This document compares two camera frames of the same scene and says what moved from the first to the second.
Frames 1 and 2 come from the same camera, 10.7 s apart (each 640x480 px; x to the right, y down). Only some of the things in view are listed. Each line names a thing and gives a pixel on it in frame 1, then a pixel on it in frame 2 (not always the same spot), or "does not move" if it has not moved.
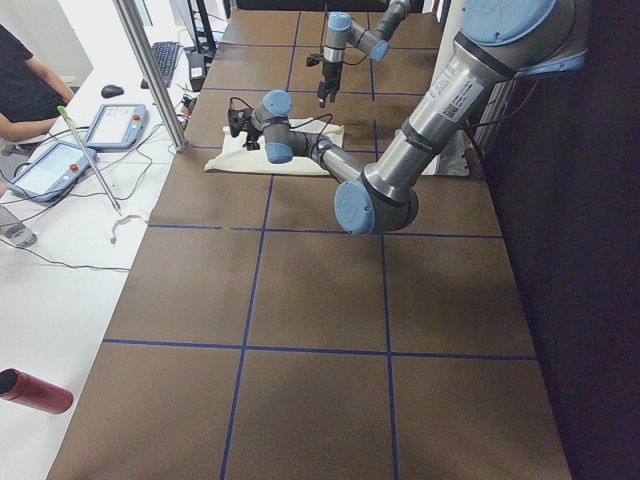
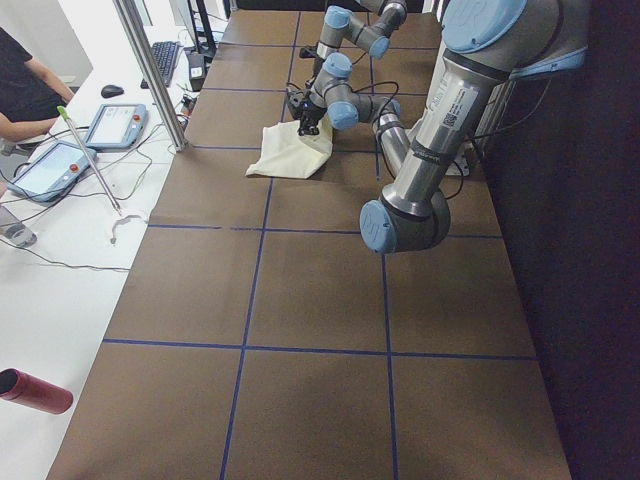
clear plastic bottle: (19, 233) does not move
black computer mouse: (110, 91) does not move
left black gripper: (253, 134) -> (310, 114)
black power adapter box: (196, 71) does not move
